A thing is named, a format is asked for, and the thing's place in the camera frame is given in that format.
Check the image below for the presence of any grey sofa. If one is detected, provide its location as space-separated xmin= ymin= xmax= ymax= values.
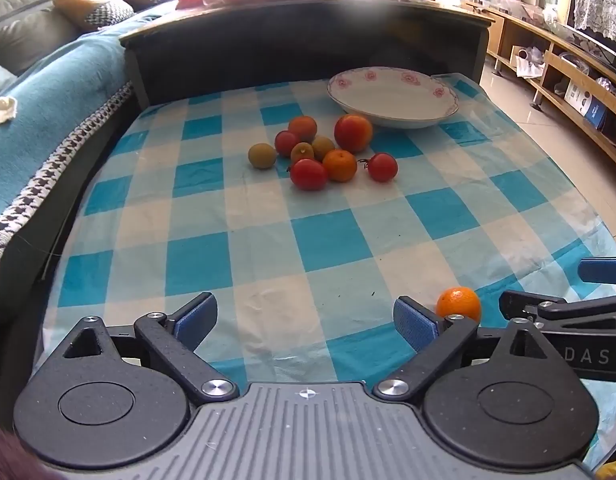
xmin=0 ymin=0 xmax=139 ymax=326

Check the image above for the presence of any oval red tomato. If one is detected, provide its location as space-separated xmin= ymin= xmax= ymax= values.
xmin=290 ymin=158 xmax=329 ymax=191

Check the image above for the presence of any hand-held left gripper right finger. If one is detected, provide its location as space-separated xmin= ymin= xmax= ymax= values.
xmin=372 ymin=296 xmax=561 ymax=403

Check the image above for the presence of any wooden TV stand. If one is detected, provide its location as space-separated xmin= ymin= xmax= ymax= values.
xmin=462 ymin=0 xmax=616 ymax=163

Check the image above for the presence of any blue blanket with houndstooth trim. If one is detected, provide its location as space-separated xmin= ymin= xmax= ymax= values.
xmin=0 ymin=20 xmax=139 ymax=271

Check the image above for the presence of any white floral plate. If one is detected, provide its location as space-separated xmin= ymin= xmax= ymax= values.
xmin=327 ymin=66 xmax=459 ymax=129

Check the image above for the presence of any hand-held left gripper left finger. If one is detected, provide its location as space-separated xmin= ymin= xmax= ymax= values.
xmin=63 ymin=292 xmax=239 ymax=405

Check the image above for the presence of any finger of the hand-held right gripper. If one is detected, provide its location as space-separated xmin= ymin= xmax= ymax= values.
xmin=578 ymin=256 xmax=616 ymax=285
xmin=498 ymin=290 xmax=616 ymax=333

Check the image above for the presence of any small red tomato with stem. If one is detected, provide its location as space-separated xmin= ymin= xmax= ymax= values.
xmin=358 ymin=153 xmax=399 ymax=183

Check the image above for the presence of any dark coffee table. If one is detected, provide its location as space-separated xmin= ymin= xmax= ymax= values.
xmin=119 ymin=0 xmax=496 ymax=108

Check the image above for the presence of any blue white checked tablecloth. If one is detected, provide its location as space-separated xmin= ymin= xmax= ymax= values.
xmin=35 ymin=72 xmax=616 ymax=471

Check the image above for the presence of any white box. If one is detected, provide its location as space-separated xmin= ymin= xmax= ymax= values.
xmin=562 ymin=80 xmax=591 ymax=109

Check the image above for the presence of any large red tomato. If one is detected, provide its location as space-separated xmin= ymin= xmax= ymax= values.
xmin=334 ymin=114 xmax=373 ymax=154

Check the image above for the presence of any dark maroon clothing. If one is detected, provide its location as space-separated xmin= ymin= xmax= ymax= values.
xmin=0 ymin=422 xmax=55 ymax=480

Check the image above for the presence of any blue box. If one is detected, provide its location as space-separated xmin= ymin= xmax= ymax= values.
xmin=582 ymin=95 xmax=611 ymax=129

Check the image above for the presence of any black television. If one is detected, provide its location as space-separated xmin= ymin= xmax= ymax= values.
xmin=562 ymin=0 xmax=616 ymax=68

